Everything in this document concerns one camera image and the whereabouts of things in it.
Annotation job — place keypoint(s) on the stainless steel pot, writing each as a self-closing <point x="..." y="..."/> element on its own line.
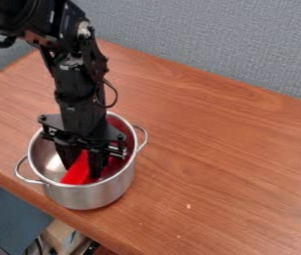
<point x="40" y="167"/>

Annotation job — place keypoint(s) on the red rectangular block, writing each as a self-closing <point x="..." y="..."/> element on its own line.
<point x="77" y="175"/>

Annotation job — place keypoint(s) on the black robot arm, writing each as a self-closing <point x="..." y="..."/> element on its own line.
<point x="54" y="26"/>

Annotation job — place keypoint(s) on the beige box under table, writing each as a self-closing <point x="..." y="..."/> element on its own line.
<point x="62" y="238"/>

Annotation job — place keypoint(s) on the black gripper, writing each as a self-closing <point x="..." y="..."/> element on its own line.
<point x="79" y="128"/>

